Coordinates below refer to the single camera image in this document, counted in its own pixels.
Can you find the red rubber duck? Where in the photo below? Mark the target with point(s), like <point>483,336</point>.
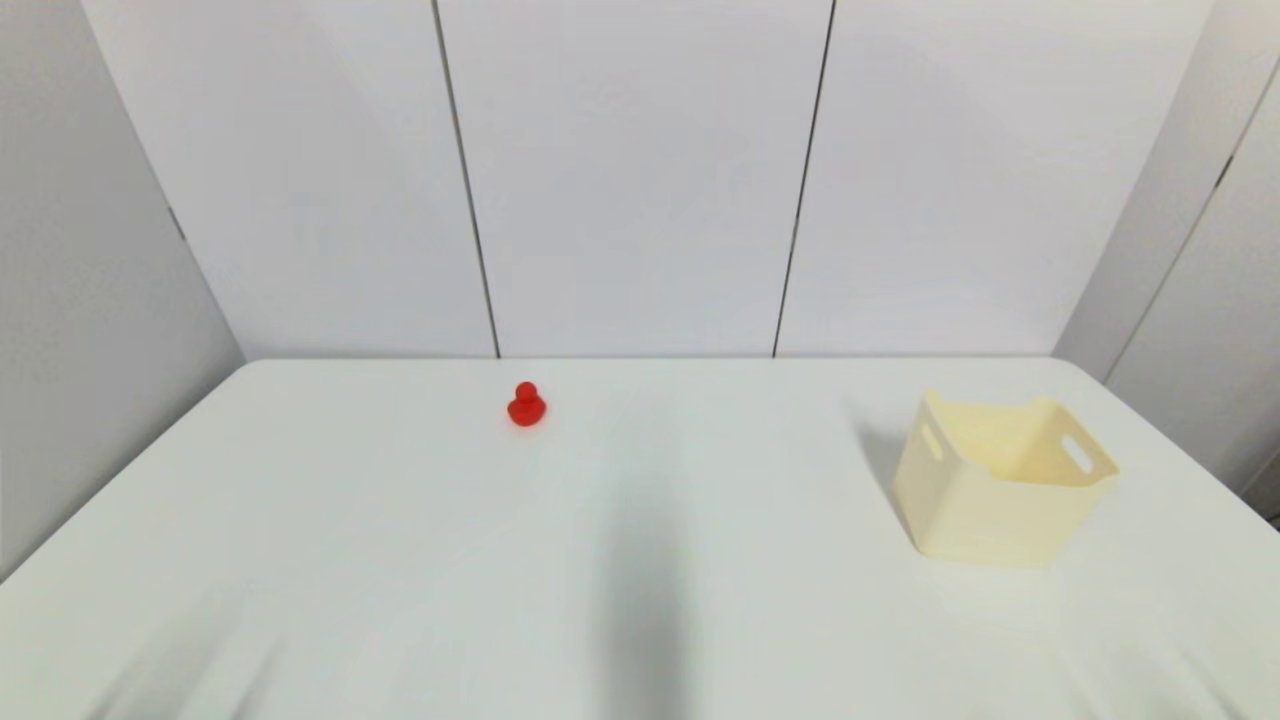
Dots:
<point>526,408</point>

